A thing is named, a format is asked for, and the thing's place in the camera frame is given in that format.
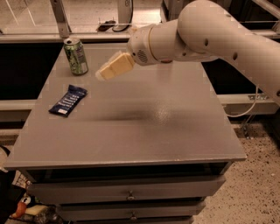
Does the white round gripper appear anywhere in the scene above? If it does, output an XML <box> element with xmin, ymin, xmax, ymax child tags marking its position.
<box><xmin>95</xmin><ymin>24</ymin><xmax>158</xmax><ymax>81</ymax></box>

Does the green soda can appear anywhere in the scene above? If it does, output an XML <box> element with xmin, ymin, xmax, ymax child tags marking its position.
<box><xmin>64</xmin><ymin>38</ymin><xmax>88</xmax><ymax>75</ymax></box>

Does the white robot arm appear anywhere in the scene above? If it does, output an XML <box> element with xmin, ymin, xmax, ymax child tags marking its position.
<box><xmin>95</xmin><ymin>0</ymin><xmax>280</xmax><ymax>104</ymax></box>

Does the blue snack packet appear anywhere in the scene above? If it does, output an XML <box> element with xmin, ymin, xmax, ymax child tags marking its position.
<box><xmin>48</xmin><ymin>85</ymin><xmax>88</xmax><ymax>117</ymax></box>

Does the grey drawer cabinet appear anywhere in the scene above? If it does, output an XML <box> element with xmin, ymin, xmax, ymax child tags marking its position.
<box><xmin>5</xmin><ymin>44</ymin><xmax>246</xmax><ymax>224</ymax></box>

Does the metal railing bar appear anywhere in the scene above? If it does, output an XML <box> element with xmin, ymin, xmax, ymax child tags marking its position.
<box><xmin>0</xmin><ymin>29</ymin><xmax>280</xmax><ymax>44</ymax></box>

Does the upper drawer knob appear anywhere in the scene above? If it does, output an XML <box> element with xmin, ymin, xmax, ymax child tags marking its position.
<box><xmin>126</xmin><ymin>191</ymin><xmax>136</xmax><ymax>201</ymax></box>

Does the drawer knob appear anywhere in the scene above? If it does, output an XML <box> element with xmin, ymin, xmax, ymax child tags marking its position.
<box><xmin>129</xmin><ymin>213</ymin><xmax>137</xmax><ymax>221</ymax></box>
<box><xmin>126</xmin><ymin>191</ymin><xmax>136</xmax><ymax>201</ymax></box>

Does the upper grey drawer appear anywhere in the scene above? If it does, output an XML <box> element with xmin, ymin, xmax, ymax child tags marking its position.
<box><xmin>28</xmin><ymin>175</ymin><xmax>225</xmax><ymax>204</ymax></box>

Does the grey drawer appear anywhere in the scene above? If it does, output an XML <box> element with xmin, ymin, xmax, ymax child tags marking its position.
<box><xmin>28</xmin><ymin>175</ymin><xmax>225</xmax><ymax>204</ymax></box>
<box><xmin>57</xmin><ymin>200</ymin><xmax>205</xmax><ymax>221</ymax></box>

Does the lower drawer knob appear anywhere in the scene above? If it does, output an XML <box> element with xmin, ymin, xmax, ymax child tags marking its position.
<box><xmin>129</xmin><ymin>213</ymin><xmax>137</xmax><ymax>221</ymax></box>

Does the lower grey drawer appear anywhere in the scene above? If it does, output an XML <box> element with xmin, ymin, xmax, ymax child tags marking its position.
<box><xmin>57</xmin><ymin>200</ymin><xmax>205</xmax><ymax>221</ymax></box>

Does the penguin plush toy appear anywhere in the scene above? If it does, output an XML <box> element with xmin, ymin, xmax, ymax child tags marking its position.
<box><xmin>11</xmin><ymin>196</ymin><xmax>36</xmax><ymax>219</ymax></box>

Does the black bag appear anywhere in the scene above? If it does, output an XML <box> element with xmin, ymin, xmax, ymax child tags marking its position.
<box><xmin>0</xmin><ymin>145</ymin><xmax>28</xmax><ymax>224</ymax></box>

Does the white cable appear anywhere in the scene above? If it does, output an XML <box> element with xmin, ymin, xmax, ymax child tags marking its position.
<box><xmin>227</xmin><ymin>84</ymin><xmax>261</xmax><ymax>119</ymax></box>

